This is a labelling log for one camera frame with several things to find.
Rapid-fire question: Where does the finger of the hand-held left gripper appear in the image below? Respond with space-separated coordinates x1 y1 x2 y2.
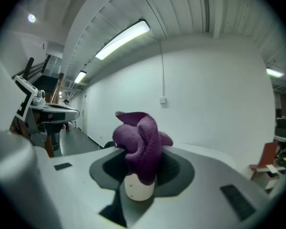
41 104 80 124

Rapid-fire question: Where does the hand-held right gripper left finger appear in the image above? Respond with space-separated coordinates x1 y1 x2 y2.
34 146 129 229

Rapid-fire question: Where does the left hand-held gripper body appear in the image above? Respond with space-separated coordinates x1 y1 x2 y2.
13 75 62 152

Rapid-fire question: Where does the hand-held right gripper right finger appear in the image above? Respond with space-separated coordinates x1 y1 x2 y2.
127 145 272 229

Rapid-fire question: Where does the white cylindrical bottle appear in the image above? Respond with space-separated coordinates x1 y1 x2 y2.
123 174 155 202

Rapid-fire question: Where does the purple cloth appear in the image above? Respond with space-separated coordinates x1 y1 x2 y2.
112 111 174 185

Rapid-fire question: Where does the white oval table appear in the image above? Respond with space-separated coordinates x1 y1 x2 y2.
171 142 238 170

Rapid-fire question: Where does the wooden chair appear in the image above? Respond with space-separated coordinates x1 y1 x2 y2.
23 55 65 104

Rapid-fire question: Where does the long ceiling light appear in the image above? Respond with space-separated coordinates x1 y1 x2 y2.
95 19 150 61
266 68 285 78
73 70 87 83

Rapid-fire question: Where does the cardboard box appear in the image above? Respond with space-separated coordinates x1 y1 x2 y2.
249 141 286 193

